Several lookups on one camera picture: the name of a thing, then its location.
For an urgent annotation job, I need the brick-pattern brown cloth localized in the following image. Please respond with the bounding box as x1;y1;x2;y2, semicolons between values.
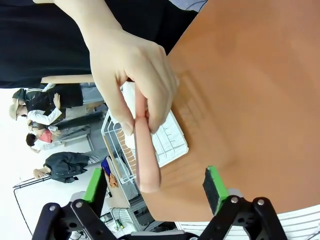
115;128;138;176

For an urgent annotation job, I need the person's bare hand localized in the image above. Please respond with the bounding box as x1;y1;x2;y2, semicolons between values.
83;26;180;136

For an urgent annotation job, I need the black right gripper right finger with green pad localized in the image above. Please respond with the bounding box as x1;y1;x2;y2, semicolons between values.
199;165;288;240

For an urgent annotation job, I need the white wire crate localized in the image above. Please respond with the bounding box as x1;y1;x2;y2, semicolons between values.
107;206;145;232

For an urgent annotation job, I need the bystander in black vest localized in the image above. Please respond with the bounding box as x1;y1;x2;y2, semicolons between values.
8;83;85;126

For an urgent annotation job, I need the pink sausage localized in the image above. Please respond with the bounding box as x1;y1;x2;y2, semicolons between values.
133;83;162;194

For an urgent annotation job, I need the grey background bench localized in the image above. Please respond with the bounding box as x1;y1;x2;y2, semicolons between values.
58;82;110;153

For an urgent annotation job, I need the white wire dish rack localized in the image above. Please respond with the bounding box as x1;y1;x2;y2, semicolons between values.
100;109;139;186

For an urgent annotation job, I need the white plastic drainer tray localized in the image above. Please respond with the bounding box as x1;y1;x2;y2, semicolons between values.
121;81;190;168

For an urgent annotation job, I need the wooden board with objects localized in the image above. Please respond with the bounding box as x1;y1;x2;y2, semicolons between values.
101;156;131;209

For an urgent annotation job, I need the black metal stand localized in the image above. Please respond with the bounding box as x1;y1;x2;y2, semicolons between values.
12;174;52;237

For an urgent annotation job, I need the bystander in red shirt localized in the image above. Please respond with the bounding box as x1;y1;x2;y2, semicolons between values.
25;123;62;154

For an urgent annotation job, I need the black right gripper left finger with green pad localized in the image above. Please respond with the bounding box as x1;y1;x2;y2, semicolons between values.
32;167;118;240

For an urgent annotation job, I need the bystander in dark jacket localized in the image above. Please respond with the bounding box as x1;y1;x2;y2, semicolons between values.
33;151;91;184

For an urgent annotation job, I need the person's dark shirt torso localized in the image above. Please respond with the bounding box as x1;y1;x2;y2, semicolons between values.
0;0;208;89

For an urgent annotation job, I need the person's bare forearm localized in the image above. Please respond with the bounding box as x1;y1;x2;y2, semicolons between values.
32;0;124;39

